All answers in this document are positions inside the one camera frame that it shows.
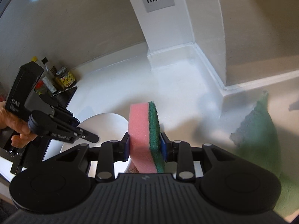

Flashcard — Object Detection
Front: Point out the stainless steel bowl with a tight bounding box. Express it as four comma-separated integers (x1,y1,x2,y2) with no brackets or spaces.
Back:
59,112,131,174

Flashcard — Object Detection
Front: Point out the pink and green sponge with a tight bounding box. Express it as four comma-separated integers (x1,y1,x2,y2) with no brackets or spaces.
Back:
128,101,165,173

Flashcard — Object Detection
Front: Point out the person's left hand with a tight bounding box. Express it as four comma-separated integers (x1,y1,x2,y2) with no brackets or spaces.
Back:
0,102,37,148

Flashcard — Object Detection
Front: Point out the red lid green jar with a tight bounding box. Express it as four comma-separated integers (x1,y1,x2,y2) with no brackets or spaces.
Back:
34,80,48,95

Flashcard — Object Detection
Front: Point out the yellow label jar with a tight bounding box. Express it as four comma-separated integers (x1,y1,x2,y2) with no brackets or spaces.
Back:
56,66,76,88

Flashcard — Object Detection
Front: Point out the white label bottle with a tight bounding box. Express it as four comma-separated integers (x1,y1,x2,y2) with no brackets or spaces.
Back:
42,76,57,94

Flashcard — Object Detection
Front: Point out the black gas stove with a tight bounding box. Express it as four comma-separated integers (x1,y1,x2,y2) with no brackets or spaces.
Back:
1,86,80,175

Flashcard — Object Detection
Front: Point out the dark sauce bottle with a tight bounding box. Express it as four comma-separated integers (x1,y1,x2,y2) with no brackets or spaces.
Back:
41,57,57,79

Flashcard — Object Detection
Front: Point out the green cloth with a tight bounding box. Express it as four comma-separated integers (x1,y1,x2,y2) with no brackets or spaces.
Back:
229,91,298,221

